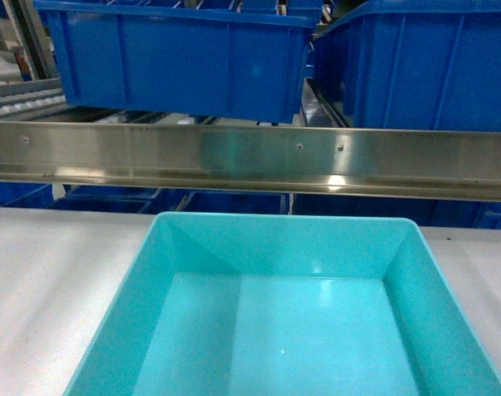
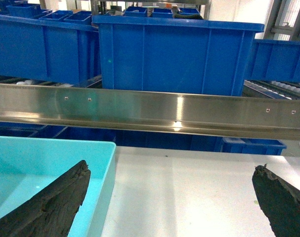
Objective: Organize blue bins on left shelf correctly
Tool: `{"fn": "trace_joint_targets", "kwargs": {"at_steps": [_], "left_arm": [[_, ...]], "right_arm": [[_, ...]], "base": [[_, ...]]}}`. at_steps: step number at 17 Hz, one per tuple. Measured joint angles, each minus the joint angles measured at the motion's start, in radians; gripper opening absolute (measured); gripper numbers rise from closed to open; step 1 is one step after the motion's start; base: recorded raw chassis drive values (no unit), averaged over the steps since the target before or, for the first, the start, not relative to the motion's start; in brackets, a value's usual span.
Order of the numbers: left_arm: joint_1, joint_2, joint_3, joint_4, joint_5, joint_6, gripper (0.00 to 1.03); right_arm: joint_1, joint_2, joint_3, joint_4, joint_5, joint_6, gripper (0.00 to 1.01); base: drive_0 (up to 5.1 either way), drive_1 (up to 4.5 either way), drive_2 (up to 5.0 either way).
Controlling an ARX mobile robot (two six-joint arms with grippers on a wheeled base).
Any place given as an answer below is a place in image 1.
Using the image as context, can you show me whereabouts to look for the teal plastic bin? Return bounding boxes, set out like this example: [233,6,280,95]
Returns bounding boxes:
[65,212,501,395]

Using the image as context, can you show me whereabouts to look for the stainless steel shelf rail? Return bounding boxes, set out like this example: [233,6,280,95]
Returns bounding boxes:
[0,121,501,202]

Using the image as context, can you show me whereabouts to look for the blue bin upper right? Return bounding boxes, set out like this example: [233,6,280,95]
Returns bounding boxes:
[314,1,501,132]

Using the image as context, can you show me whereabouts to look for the blue bin upper left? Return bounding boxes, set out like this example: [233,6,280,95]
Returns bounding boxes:
[35,1,314,123]

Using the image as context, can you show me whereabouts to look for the blue bins below rail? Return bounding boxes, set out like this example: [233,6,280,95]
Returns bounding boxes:
[0,181,501,229]

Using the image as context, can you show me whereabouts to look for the roller conveyor track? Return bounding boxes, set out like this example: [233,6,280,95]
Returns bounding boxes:
[0,78,66,120]

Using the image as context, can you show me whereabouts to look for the blue bin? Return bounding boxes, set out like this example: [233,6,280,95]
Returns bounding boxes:
[314,1,501,132]
[35,1,314,123]

